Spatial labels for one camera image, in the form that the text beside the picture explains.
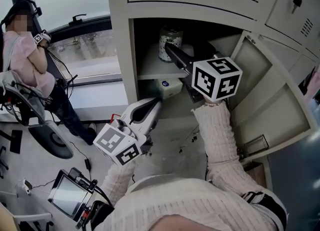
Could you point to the locker door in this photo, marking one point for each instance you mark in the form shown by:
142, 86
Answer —
282, 105

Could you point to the grey oval vented device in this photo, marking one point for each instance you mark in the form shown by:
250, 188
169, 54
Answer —
50, 140

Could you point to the person's white sweater torso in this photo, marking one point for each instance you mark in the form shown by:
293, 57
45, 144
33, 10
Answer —
187, 200

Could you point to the floral clear pump bottle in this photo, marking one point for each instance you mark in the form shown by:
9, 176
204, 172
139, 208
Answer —
172, 36

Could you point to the black monitor mount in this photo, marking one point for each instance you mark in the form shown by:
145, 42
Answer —
100, 215

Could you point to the black chair base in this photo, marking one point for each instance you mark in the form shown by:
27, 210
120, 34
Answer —
3, 162

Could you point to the small monitor screen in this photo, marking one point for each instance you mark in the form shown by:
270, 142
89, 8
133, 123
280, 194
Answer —
66, 195

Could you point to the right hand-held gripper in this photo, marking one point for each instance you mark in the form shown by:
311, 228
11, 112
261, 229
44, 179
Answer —
215, 80

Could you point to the wooden crate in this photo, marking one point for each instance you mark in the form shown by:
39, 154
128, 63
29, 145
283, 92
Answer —
256, 173

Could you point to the white tissue box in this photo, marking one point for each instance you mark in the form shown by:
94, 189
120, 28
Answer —
170, 86

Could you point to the person's left forearm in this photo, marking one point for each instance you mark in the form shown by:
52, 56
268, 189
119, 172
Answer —
117, 182

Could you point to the person's right forearm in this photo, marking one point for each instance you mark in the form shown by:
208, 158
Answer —
217, 137

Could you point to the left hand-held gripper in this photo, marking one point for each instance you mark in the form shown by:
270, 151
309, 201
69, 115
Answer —
110, 140

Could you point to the person's head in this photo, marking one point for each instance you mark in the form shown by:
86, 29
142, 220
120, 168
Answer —
187, 223

